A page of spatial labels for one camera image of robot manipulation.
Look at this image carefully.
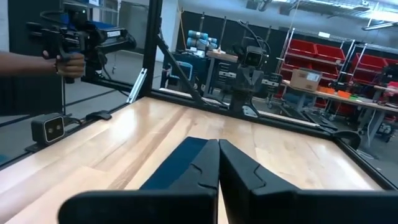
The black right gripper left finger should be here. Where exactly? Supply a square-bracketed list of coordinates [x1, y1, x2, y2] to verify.
[58, 138, 221, 224]

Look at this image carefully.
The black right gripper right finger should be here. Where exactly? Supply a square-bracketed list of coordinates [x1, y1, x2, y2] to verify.
[218, 138, 398, 224]

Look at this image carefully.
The navy blue towel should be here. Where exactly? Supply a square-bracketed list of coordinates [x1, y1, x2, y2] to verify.
[139, 136, 210, 191]

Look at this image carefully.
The person's forearm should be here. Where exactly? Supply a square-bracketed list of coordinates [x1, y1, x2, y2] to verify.
[0, 51, 58, 78]

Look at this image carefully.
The blue roll stack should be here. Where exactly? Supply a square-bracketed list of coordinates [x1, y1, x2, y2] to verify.
[186, 30, 218, 50]

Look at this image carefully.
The silver mounting plate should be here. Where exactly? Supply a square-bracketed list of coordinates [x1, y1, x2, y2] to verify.
[244, 105, 259, 118]

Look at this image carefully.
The small wooden desk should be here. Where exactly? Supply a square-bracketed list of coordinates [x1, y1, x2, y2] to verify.
[205, 49, 240, 97]

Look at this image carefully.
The cardboard box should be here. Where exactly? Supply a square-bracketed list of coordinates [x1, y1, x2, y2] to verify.
[289, 68, 323, 92]

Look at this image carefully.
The red storage bin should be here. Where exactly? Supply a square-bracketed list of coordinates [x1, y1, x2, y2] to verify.
[314, 43, 346, 63]
[288, 39, 317, 58]
[351, 52, 388, 73]

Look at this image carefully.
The blue chair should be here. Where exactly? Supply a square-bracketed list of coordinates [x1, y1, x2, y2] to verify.
[169, 60, 193, 88]

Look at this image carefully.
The ceiling light fixture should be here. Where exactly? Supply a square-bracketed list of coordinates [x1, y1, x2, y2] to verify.
[362, 20, 398, 31]

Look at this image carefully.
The black teleoperation controller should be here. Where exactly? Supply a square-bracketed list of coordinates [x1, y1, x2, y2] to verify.
[26, 9, 137, 85]

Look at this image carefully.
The person's hand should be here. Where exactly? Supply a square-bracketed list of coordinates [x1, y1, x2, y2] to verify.
[42, 51, 86, 78]

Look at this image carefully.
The black partition panel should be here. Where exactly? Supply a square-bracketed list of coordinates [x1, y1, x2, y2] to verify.
[7, 0, 65, 116]

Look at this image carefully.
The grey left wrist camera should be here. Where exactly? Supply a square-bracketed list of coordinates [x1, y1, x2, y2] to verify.
[244, 45, 269, 67]

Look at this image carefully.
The silver aluminium bracket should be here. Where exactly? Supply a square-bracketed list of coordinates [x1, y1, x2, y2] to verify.
[126, 67, 148, 104]

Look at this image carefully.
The black cable clamp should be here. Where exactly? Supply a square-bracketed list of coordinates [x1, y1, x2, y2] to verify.
[85, 110, 113, 121]

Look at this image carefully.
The black stereo camera box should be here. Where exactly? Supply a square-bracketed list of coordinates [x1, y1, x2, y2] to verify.
[30, 112, 66, 146]

